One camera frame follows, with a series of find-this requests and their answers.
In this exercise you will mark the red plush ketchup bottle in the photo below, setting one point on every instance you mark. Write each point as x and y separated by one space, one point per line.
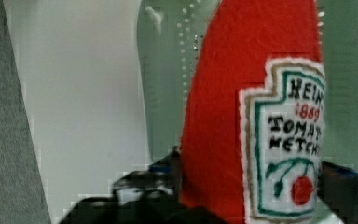
254 126

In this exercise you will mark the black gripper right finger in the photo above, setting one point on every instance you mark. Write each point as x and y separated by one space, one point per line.
338 189

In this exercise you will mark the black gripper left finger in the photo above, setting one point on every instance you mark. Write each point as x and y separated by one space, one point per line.
143 197

